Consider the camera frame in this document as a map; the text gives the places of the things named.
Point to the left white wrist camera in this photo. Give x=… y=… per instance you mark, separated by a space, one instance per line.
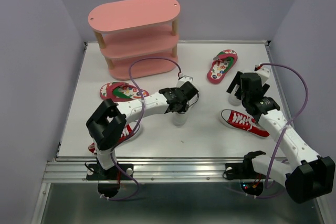
x=183 y=80

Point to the red canvas sneaker right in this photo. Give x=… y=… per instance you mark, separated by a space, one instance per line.
x=239 y=121

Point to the pink patterned flip-flop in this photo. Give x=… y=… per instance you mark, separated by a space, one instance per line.
x=221 y=65
x=121 y=92

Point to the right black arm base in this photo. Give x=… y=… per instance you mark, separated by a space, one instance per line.
x=251 y=181

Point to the white sneaker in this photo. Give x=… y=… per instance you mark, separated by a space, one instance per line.
x=179 y=119
x=235 y=97

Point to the pink three-tier shoe shelf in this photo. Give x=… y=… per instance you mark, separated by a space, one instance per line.
x=137 y=38

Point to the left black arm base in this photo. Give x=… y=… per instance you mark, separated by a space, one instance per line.
x=109 y=181

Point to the pink patterned flip-flop right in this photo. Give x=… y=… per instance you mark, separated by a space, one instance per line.
x=221 y=65

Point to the red canvas sneaker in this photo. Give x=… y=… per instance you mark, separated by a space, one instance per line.
x=129 y=133
x=239 y=121

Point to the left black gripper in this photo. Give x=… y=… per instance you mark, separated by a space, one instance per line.
x=182 y=109

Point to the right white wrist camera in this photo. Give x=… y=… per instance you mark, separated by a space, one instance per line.
x=263 y=72

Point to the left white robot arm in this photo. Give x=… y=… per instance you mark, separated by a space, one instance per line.
x=108 y=121

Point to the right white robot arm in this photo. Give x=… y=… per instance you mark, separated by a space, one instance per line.
x=307 y=175

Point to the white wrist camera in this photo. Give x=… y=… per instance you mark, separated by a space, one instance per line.
x=183 y=80
x=263 y=72

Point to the pink patterned flip-flop left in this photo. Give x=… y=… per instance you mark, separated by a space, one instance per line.
x=121 y=92

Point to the red canvas sneaker left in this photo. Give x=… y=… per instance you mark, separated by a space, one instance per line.
x=129 y=133

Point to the aluminium front rail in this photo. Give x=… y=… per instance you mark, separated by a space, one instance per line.
x=146 y=170

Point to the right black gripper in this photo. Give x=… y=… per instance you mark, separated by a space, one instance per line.
x=235 y=81

